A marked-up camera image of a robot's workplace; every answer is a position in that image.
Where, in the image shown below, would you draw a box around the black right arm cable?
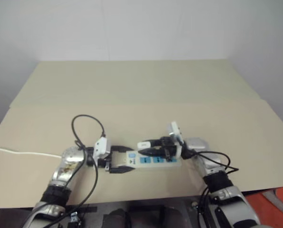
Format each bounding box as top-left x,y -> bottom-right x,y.
182,150 -> 240,228

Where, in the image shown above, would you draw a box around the orange object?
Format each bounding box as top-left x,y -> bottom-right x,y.
244,187 -> 283,228

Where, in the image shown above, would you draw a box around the white charger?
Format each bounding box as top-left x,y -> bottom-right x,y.
137,141 -> 152,150

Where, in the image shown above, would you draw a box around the white power strip cord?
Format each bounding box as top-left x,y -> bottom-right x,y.
0,147 -> 63,159

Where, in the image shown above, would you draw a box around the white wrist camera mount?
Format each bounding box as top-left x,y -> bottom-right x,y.
166,121 -> 185,158
93,137 -> 113,165

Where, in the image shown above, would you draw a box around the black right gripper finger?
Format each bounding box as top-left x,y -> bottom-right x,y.
148,138 -> 165,147
137,147 -> 166,157

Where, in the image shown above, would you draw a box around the white power strip blue outlets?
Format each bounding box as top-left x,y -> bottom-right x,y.
112,150 -> 182,170

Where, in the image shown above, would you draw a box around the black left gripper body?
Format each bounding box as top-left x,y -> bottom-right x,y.
96,144 -> 116,172

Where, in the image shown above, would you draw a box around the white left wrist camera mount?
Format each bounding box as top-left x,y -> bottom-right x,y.
93,137 -> 113,165

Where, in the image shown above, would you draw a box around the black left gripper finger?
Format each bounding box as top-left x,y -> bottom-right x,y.
109,165 -> 135,175
111,145 -> 133,154

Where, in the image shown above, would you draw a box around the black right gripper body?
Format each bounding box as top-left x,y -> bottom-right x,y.
160,136 -> 180,162

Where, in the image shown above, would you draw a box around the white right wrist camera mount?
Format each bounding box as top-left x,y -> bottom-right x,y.
166,121 -> 185,158

